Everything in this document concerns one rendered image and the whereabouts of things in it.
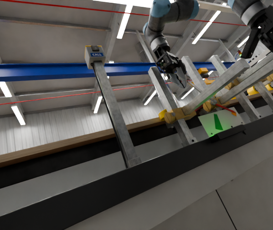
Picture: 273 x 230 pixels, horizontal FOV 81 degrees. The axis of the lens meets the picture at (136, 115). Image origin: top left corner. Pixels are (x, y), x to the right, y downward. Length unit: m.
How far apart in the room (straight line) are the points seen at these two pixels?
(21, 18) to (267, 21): 5.02
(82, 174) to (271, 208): 1.02
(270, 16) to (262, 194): 0.89
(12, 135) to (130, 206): 8.02
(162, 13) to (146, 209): 0.71
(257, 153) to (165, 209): 0.55
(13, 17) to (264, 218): 5.44
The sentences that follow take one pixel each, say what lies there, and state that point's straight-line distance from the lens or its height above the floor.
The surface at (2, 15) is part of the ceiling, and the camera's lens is 5.30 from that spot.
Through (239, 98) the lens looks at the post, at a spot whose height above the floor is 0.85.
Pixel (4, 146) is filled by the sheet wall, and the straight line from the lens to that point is 8.32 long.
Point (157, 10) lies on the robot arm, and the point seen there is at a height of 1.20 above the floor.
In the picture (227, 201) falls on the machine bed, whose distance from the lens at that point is 1.02.
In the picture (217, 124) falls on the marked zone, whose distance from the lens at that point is 0.80.
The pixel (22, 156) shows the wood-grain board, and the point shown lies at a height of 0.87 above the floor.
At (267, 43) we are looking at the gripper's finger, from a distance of 0.77.
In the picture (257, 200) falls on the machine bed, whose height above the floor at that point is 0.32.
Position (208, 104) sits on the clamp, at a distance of 0.85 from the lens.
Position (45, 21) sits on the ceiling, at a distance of 5.26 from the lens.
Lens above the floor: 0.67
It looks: 20 degrees up
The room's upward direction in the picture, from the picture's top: 22 degrees counter-clockwise
